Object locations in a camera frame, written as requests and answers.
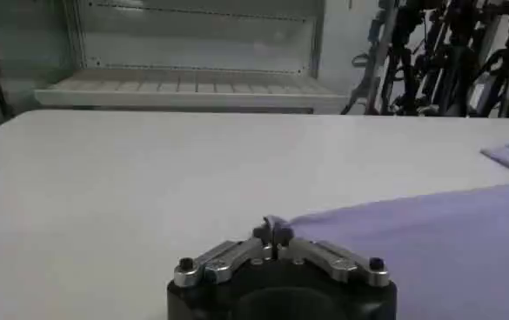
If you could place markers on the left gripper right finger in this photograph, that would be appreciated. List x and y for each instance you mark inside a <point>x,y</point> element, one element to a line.
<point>332,261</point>

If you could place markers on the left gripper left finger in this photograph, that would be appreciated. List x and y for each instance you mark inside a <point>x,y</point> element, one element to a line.
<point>228,261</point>

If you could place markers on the purple printed shirt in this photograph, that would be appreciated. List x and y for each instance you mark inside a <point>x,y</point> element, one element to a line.
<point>432,252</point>

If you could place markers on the empty white shelf unit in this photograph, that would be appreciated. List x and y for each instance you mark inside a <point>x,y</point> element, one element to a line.
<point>193,93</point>

